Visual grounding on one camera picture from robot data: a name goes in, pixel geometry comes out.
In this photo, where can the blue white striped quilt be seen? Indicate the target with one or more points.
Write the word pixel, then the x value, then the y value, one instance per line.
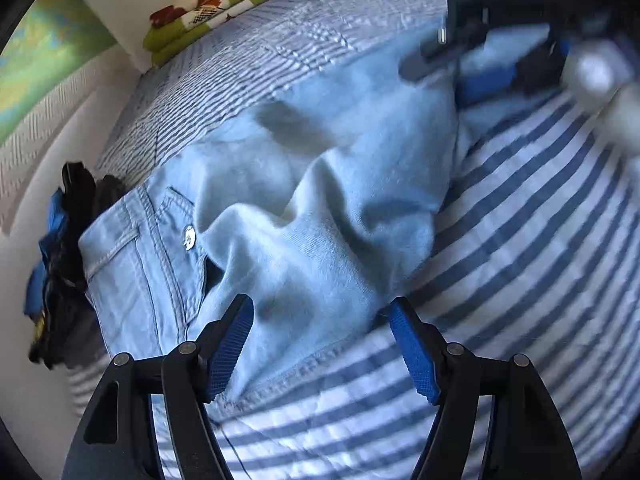
pixel 525 240

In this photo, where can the blue ribbed garment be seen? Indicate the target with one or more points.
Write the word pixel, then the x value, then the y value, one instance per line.
pixel 52 230

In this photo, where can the light blue jeans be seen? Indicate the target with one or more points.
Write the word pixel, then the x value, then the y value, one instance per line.
pixel 325 185

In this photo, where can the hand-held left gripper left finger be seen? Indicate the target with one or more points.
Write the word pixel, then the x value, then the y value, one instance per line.
pixel 230 345

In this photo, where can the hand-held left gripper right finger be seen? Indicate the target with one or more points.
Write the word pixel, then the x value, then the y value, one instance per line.
pixel 415 350

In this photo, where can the blue checked bed sheet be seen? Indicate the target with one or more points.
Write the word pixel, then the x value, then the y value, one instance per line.
pixel 250 55

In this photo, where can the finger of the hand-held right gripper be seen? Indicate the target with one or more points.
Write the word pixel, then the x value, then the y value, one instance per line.
pixel 435 52
pixel 490 82

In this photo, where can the folded black and blue clothes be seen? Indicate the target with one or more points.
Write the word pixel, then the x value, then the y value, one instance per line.
pixel 65 320

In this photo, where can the person's right forearm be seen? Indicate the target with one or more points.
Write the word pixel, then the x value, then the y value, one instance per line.
pixel 620 110

